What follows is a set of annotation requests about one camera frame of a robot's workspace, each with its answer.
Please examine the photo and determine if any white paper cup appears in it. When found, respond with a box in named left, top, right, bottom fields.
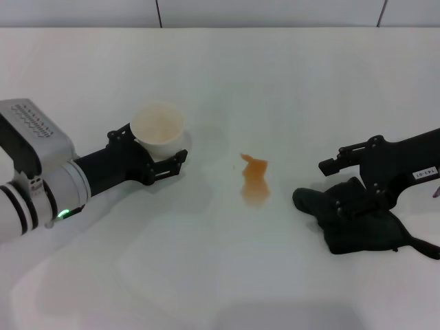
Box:
left=129, top=100, right=193, bottom=162

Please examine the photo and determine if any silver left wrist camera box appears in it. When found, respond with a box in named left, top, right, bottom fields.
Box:
left=0, top=98, right=76, bottom=179

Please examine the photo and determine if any brown water stain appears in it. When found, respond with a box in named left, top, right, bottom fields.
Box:
left=239, top=153, right=272, bottom=209

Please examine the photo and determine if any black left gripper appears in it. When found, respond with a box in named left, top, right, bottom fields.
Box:
left=74, top=122, right=189, bottom=199

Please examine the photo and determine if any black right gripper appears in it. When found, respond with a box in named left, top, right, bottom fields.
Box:
left=318, top=127, right=440, bottom=221

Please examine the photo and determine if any dark blue rag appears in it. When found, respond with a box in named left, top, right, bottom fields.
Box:
left=291, top=177, right=440, bottom=261

